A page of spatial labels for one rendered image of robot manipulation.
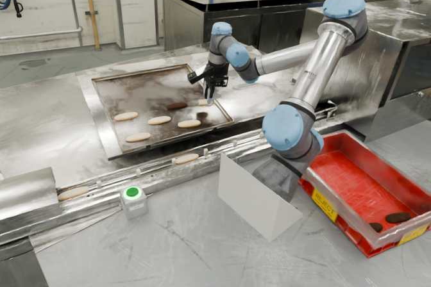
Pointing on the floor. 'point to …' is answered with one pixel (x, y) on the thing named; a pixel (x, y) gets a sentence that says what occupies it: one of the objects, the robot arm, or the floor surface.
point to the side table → (241, 239)
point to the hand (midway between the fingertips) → (206, 99)
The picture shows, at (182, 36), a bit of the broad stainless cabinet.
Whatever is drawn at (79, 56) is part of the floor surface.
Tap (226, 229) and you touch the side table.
